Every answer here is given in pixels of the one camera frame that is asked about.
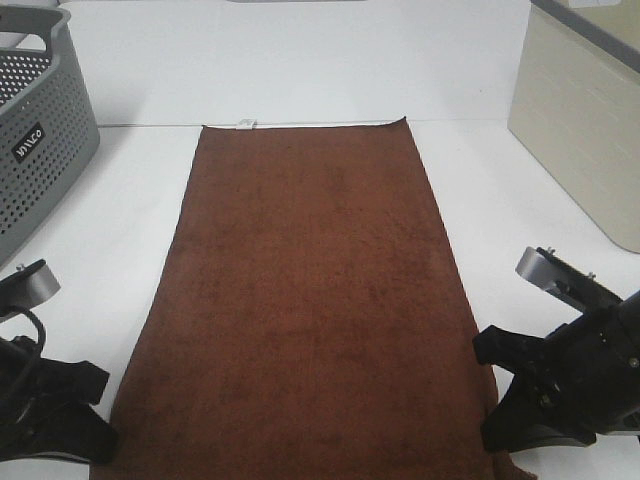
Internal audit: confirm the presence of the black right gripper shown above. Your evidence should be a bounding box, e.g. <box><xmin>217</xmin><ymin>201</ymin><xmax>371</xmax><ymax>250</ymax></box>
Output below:
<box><xmin>472</xmin><ymin>294</ymin><xmax>639</xmax><ymax>453</ymax></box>

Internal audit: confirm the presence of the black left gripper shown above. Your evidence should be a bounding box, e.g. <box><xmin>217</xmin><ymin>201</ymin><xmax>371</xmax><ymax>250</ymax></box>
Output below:
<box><xmin>1</xmin><ymin>336</ymin><xmax>118</xmax><ymax>463</ymax></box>

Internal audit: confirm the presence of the brown towel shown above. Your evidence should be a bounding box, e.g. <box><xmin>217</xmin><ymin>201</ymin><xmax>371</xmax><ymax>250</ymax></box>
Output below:
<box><xmin>90</xmin><ymin>120</ymin><xmax>525</xmax><ymax>479</ymax></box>

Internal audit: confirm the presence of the grey perforated plastic basket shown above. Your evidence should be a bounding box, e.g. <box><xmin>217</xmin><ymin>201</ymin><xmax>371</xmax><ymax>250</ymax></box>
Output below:
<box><xmin>1</xmin><ymin>5</ymin><xmax>100</xmax><ymax>262</ymax></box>

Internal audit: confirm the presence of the beige storage box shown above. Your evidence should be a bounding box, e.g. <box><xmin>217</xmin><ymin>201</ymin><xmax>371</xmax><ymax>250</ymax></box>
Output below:
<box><xmin>508</xmin><ymin>1</ymin><xmax>639</xmax><ymax>252</ymax></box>

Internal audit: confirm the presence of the white towel label tag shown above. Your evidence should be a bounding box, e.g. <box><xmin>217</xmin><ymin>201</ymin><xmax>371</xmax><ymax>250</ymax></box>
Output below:
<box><xmin>235</xmin><ymin>118</ymin><xmax>257</xmax><ymax>130</ymax></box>

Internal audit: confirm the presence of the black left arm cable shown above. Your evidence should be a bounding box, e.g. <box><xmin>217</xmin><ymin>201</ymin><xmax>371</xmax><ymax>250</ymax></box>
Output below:
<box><xmin>0</xmin><ymin>305</ymin><xmax>47</xmax><ymax>401</ymax></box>

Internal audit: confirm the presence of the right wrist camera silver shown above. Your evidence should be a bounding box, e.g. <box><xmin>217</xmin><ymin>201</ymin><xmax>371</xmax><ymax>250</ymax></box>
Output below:
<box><xmin>515</xmin><ymin>247</ymin><xmax>622</xmax><ymax>313</ymax></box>

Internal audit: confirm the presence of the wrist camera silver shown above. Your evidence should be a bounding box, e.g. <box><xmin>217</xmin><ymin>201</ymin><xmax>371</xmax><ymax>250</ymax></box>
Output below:
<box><xmin>515</xmin><ymin>247</ymin><xmax>622</xmax><ymax>313</ymax></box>
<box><xmin>1</xmin><ymin>259</ymin><xmax>61</xmax><ymax>322</ymax></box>

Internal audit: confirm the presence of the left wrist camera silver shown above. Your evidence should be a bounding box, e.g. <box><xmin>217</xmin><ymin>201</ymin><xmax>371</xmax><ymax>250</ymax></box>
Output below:
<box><xmin>1</xmin><ymin>259</ymin><xmax>61</xmax><ymax>322</ymax></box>

